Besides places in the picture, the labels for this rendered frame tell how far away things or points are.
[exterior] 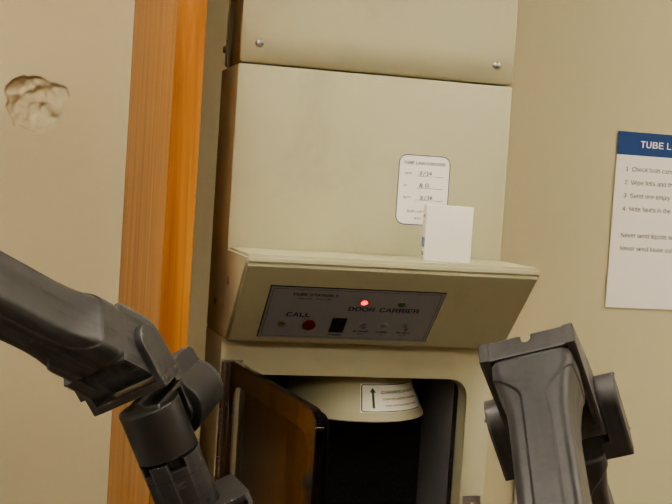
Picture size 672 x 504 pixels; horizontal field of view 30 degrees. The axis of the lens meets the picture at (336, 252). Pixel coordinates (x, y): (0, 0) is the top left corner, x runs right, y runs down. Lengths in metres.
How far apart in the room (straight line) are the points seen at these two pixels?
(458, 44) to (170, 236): 0.41
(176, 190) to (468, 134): 0.36
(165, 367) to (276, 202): 0.33
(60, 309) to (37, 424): 0.78
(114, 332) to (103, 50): 0.77
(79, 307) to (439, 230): 0.45
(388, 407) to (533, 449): 0.57
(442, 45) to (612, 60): 0.61
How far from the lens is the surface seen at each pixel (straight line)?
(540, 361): 0.96
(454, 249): 1.35
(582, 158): 1.98
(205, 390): 1.19
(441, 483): 1.53
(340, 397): 1.45
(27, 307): 1.02
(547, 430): 0.92
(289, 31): 1.39
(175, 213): 1.27
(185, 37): 1.28
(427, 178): 1.43
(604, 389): 1.04
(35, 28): 1.79
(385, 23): 1.42
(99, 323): 1.07
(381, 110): 1.41
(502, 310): 1.39
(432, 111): 1.43
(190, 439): 1.14
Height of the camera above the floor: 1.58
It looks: 3 degrees down
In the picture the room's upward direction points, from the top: 4 degrees clockwise
